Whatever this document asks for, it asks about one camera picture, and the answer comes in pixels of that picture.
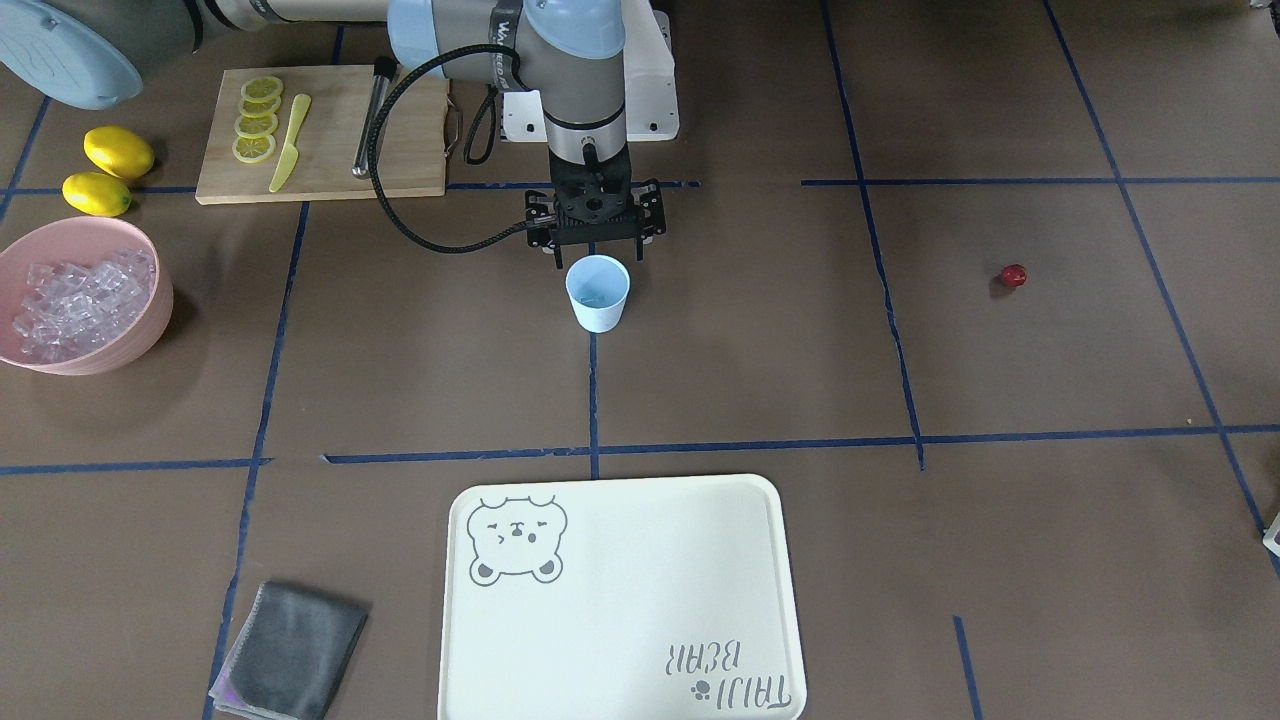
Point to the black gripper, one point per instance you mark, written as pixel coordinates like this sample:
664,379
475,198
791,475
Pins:
541,211

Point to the red strawberry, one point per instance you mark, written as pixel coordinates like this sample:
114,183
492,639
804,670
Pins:
1013,276

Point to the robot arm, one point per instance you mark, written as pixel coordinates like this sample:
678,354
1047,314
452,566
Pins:
93,55

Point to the light blue cup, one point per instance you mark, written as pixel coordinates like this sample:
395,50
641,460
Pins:
597,286

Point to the clear ice cubes pile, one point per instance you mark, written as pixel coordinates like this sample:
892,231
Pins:
70,310

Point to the cream bear tray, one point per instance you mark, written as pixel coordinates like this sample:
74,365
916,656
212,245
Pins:
642,598

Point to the yellow plastic knife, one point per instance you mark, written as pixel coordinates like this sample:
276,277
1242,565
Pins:
288,152

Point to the wooden cutting board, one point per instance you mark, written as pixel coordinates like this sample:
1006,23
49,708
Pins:
412,145

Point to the yellow lemon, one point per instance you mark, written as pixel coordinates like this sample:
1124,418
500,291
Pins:
97,194
119,152

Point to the pink bowl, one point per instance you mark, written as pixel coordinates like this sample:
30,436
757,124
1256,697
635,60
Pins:
84,240

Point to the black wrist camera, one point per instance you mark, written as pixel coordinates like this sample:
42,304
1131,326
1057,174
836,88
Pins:
540,213

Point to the white wire cup rack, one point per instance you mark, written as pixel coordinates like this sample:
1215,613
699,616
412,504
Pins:
1270,537

